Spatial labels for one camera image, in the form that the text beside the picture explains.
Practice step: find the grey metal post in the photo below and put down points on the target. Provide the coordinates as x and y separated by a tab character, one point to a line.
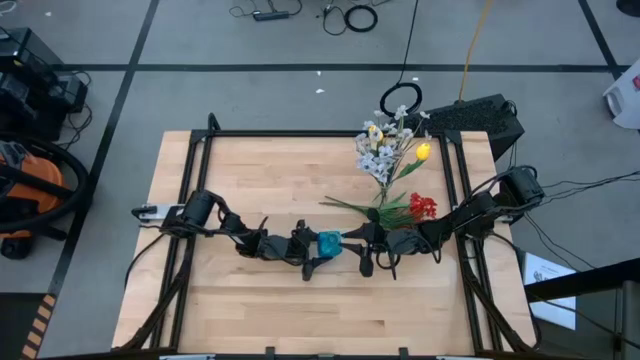
630	320

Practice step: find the black metal table frame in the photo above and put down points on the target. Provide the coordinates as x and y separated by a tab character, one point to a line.
300	133

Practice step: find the black round base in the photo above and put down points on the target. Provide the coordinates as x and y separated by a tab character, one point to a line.
630	6

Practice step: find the black equipment boxes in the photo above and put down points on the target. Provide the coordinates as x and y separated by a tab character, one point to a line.
25	55

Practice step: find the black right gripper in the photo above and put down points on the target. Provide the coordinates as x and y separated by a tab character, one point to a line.
406	242

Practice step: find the black metal bar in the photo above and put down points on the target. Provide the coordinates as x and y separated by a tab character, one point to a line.
585	277

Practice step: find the white plastic device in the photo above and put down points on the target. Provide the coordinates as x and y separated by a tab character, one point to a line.
625	100

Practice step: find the white paper sheet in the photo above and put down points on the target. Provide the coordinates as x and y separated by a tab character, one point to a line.
555	312

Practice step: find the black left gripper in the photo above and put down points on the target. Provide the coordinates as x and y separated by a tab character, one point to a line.
290	246

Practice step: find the yellow artificial tulip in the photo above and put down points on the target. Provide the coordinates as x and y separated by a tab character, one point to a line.
375	132
423	151

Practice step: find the orange vacuum cleaner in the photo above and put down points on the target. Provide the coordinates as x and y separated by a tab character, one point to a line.
30	185

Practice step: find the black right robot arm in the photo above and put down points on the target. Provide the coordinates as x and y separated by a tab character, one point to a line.
480	212

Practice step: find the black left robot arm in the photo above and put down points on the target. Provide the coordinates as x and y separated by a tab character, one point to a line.
200	210

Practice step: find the white artificial flower bunch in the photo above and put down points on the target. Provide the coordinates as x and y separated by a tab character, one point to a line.
400	111
372	162

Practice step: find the blue cut glass vase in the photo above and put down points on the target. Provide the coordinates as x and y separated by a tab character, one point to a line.
330	244

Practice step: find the black power strip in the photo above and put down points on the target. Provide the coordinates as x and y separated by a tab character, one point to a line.
270	16

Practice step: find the red artificial flower bunch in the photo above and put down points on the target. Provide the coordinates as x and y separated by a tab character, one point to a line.
422	206

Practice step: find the black perforated computer case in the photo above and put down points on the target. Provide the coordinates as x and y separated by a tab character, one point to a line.
465	120

